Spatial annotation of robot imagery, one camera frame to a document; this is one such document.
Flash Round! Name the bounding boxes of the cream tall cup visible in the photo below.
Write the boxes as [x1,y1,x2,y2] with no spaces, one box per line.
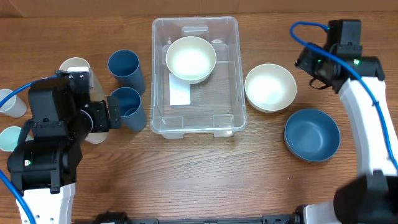
[59,57,105,101]
[85,132,108,144]

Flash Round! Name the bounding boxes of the large cream bowl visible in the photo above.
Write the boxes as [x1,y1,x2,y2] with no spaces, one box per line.
[244,63,297,113]

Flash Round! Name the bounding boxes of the cream tall cup front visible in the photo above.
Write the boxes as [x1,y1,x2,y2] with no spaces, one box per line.
[85,132,108,144]

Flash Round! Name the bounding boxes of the grey small cup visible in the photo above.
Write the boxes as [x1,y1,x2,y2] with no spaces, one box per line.
[1,95,27,118]

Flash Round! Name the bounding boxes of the blue bowl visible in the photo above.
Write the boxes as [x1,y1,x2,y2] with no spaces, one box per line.
[284,108,341,162]

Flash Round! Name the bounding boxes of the mint green small cup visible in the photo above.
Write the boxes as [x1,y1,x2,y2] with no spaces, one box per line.
[0,126,22,152]

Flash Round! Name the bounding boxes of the clear plastic storage bin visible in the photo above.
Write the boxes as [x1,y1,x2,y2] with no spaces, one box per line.
[150,16,247,139]

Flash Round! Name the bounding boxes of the small cream bowl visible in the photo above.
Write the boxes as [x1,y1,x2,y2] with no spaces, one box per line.
[165,36,217,84]

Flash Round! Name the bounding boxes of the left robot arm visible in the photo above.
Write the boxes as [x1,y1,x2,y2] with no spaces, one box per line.
[5,70,121,223]

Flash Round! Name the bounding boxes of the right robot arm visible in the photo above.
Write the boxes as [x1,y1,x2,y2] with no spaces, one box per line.
[290,19,397,223]

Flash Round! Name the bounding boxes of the blue tall cup rear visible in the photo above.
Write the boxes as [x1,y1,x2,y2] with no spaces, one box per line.
[108,49,146,95]

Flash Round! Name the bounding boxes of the blue tall cup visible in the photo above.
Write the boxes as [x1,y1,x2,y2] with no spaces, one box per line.
[111,87,147,131]
[108,49,146,95]

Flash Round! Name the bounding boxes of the blue tall cup front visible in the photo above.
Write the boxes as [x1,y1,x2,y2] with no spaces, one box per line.
[111,87,147,131]

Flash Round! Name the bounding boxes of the white label in bin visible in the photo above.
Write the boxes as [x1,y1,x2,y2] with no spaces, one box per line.
[169,73,191,106]

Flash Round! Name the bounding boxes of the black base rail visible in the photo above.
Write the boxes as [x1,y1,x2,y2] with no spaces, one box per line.
[74,211,303,224]

